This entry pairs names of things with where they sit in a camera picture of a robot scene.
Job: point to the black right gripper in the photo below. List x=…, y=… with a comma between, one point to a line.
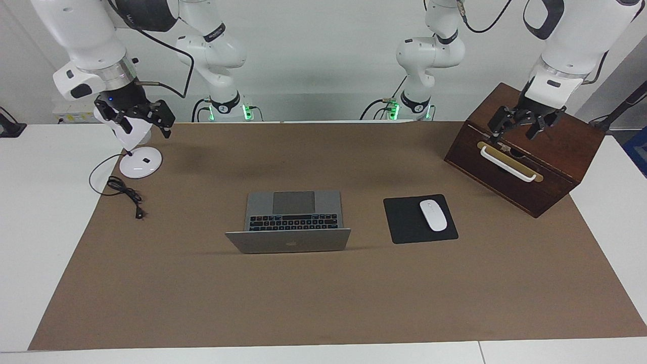
x=126, y=98

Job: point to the silver grey laptop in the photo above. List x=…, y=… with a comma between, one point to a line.
x=288, y=240

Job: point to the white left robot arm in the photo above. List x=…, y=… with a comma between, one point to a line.
x=576, y=45

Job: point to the white computer mouse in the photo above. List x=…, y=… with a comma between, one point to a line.
x=433, y=216

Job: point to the brown table mat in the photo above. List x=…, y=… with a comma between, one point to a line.
x=303, y=303

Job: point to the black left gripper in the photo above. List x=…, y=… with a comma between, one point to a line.
x=536, y=108

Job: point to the black mouse pad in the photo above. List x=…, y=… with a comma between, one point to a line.
x=404, y=222

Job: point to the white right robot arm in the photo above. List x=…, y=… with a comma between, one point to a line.
x=91, y=35

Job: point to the white power strip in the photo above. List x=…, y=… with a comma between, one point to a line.
x=71, y=114

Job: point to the blue crate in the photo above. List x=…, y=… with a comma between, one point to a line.
x=638, y=151

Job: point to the white desk lamp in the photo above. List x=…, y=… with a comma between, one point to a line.
x=141, y=164

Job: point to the dark brown wooden box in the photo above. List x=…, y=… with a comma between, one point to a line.
x=566, y=149

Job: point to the black clamp mount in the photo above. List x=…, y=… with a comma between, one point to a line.
x=7, y=129

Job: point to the black stand pole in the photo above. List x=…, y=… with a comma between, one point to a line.
x=621, y=108

